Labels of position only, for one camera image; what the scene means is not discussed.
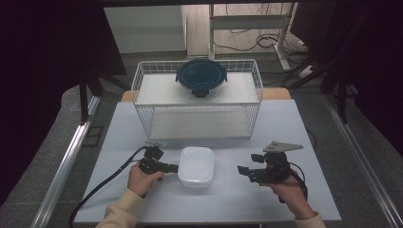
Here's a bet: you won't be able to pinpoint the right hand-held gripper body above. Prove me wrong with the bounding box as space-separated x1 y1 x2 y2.
249 140 305 185

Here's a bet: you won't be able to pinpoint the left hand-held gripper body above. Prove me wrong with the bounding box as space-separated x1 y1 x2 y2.
138 141 166 176

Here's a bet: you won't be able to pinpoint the white rectangular plastic container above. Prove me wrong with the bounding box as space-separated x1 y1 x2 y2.
177 145 216 190

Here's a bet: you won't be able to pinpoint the white wire rack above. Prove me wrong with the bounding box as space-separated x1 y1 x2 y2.
130 59 264 141

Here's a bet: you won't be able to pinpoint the round dark-lidded glass container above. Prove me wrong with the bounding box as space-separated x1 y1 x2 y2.
175 58 229 100

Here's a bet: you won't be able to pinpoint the person's left hand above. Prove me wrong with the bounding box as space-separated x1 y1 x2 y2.
126 163 166 199

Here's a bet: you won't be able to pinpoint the person's right hand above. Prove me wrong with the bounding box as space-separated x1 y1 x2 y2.
264 175 316 221

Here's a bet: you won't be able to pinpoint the black metal stand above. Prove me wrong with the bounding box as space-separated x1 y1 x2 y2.
284 55 359 125
78 70 131 125

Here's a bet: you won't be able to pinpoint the white power strip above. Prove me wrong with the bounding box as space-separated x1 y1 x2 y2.
298 65 318 80

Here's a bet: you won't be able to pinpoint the white cabinet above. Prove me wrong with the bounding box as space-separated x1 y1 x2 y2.
103 5 188 55

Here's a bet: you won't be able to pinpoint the dark curtain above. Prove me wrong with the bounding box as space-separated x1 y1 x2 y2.
289 0 403 160
0 0 128 205

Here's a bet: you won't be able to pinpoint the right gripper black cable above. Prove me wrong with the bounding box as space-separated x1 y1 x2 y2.
288 161 309 204

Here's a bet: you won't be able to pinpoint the aluminium rail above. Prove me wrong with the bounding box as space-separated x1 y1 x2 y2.
322 92 403 228
29 94 103 228

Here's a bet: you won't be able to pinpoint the black floor cables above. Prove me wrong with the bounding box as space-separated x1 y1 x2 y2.
212 28 315 59

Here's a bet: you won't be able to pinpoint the white metal desk frame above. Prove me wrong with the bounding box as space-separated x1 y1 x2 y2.
207 2 299 71

